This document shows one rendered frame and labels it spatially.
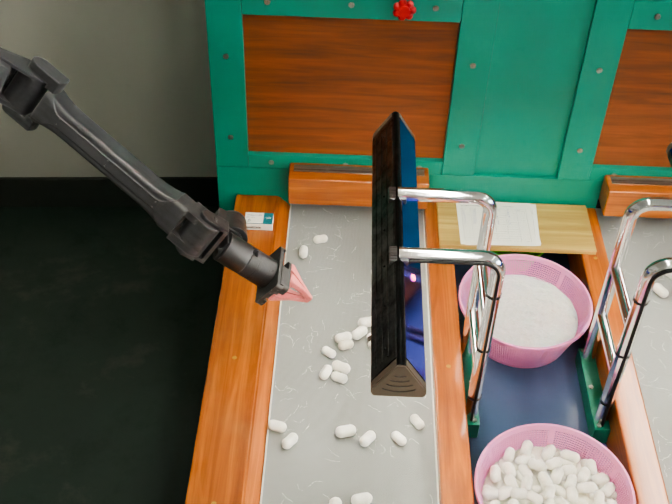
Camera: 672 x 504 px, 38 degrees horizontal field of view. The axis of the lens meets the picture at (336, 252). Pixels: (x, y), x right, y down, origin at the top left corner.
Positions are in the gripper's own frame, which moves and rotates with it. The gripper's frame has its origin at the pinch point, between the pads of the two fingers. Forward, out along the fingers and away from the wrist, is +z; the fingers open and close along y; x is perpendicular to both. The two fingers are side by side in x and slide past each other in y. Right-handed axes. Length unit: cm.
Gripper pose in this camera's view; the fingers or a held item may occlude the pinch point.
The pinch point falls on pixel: (306, 297)
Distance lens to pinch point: 181.9
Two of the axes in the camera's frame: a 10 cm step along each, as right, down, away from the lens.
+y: 0.3, -6.9, 7.2
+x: -6.6, 5.3, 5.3
